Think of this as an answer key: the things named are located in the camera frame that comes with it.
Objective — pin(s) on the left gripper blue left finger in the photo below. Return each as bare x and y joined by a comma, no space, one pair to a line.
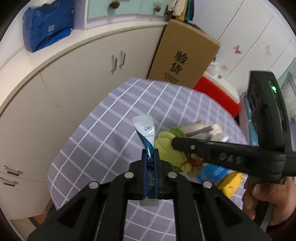
144,173

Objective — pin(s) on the white plastic bag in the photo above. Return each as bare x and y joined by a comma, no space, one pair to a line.
213,68

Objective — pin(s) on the red storage bench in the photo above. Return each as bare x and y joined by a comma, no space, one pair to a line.
219,90

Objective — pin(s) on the blue white sachet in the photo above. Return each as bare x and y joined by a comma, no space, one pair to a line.
144,126

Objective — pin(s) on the hanging clothes on rail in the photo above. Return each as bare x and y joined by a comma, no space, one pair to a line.
182,10

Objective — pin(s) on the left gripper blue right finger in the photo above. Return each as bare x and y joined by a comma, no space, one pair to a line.
156,174

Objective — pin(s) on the blue plastic package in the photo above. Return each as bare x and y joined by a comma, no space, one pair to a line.
47,24

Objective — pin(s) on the right hand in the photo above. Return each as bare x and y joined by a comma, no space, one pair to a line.
281,195

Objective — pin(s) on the large cardboard box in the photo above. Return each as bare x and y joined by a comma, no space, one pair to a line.
183,55

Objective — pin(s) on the grey checked tablecloth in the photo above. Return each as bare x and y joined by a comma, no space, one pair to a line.
105,143

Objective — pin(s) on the white wardrobe doors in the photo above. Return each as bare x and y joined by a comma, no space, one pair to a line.
253,35

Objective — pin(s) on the blue white bag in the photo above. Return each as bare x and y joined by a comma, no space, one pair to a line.
211,173

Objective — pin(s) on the white base cabinet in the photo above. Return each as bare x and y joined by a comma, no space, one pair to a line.
45,95

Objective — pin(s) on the yellow snack bag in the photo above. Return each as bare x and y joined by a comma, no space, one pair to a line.
231,183

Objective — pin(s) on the green plush toy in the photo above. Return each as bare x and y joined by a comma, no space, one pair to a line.
181,162

